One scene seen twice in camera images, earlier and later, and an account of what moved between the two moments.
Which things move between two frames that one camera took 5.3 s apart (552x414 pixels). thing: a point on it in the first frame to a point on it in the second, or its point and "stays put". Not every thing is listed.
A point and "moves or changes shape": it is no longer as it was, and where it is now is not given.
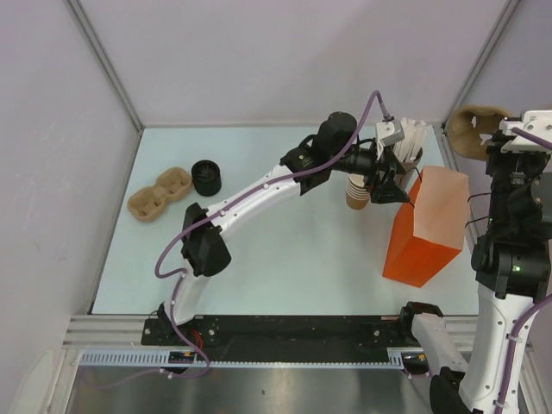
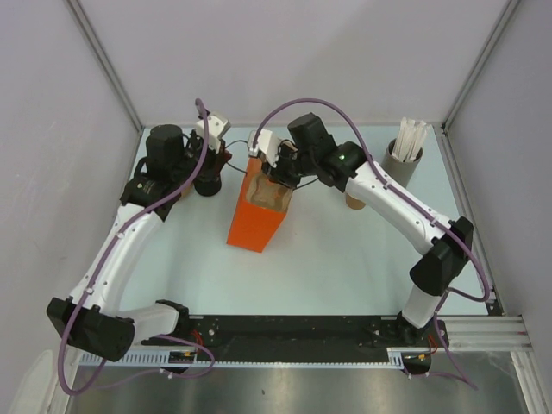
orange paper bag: (429, 232) to (254, 224)
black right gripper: (494, 153) to (278, 174)
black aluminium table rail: (248, 333) stays put
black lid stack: (207, 179) stays put
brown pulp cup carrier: (467, 122) moves or changes shape
